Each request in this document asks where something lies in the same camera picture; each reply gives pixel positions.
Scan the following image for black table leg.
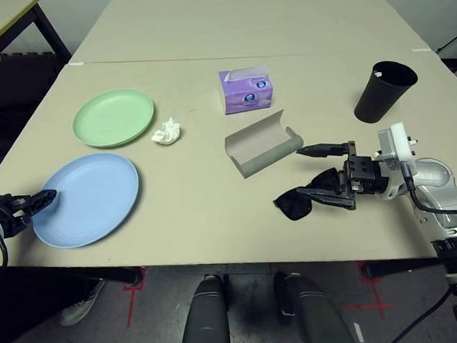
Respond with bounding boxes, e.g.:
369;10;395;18
81;263;142;289
362;256;443;281

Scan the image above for blue plastic plate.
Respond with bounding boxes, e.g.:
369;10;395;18
27;150;144;252

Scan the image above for grey robot right leg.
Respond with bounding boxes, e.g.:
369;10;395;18
273;266;359;343

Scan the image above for black foam floor mats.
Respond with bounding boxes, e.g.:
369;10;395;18
0;49;77;157

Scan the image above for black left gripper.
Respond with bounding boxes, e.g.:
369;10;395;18
0;188;63;239

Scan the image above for grey robot left leg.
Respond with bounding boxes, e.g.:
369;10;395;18
175;273;232;343

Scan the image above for black sunglasses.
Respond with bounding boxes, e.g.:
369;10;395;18
270;166;348;223

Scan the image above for grey robot leg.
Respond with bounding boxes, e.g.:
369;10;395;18
273;266;359;343
175;273;232;343

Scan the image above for black right camera cable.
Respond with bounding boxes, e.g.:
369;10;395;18
399;159;457;235

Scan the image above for bystander grey sneaker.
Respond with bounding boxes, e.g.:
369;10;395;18
58;280;109;327

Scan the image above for white tissue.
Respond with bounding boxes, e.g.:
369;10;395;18
149;116;183;147

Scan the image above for green plastic plate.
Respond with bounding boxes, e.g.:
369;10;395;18
69;86;157;151

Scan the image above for purple tissue pack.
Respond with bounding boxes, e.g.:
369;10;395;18
218;64;275;116

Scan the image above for black plastic cup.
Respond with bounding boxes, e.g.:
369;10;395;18
350;59;422;125

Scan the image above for bystander dark trouser leg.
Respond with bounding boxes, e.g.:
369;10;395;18
0;263;96;343

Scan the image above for grey glasses case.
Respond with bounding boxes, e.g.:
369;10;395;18
222;108;307;181

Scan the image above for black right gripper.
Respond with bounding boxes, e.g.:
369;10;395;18
293;139;389;215

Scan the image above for black hanging cable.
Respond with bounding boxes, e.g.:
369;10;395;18
381;287;457;343

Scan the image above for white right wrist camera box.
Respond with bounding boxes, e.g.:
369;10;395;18
376;121;419;169

